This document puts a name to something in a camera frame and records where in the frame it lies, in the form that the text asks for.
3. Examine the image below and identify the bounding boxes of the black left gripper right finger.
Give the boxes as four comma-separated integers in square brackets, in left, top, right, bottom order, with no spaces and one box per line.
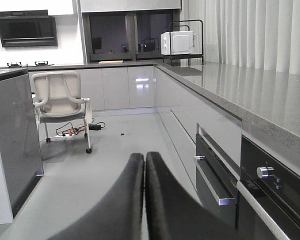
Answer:
[145,151,244,240]

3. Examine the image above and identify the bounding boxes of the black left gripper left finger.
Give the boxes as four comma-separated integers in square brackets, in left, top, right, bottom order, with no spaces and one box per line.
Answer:
[50,153,145,240]

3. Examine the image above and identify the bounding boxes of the black built-in drawer appliance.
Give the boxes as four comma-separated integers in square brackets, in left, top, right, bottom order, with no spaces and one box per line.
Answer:
[194,124,238,229]

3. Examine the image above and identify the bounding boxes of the black power adapter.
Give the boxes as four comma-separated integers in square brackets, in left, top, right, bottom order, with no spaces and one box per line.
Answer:
[88,124,103,131]

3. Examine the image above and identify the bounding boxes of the silver oven knob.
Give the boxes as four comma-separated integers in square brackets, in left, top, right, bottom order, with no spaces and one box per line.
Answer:
[256,166,275,179]

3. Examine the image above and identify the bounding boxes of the built-in black oven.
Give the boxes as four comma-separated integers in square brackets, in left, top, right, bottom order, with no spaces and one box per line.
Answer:
[236,136,300,240]

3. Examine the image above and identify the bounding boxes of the grey kitchen island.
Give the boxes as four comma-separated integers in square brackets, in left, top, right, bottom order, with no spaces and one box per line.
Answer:
[0,68,44,224]

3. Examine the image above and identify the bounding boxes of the white office chair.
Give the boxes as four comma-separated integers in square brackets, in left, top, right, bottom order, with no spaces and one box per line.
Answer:
[31,71,92,154]

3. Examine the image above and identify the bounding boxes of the grey stone kitchen counter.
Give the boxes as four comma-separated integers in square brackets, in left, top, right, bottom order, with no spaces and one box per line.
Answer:
[29,61,300,175]

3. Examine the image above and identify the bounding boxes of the black metal rack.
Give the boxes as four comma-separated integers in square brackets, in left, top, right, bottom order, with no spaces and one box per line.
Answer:
[160,19,204,65]

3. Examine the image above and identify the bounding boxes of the white microwave oven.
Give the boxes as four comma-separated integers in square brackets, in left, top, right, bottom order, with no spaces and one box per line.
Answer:
[160,30,194,55]

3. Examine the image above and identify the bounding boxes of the gas stove burners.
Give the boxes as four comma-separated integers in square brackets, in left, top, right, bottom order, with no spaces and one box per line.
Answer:
[0,61,54,68]

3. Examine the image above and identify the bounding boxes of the dark framed window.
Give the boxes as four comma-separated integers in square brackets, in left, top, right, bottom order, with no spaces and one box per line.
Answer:
[82,9,180,63]

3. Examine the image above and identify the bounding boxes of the grey pleated curtain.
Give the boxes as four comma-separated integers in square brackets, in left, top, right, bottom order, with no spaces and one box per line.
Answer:
[180,0,300,75]

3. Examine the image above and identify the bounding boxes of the black range hood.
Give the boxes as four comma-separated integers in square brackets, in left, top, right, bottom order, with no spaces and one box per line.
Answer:
[0,9,58,48]

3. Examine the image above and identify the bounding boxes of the orange and black cables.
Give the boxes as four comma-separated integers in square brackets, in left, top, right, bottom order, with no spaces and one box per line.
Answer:
[55,121,106,138]

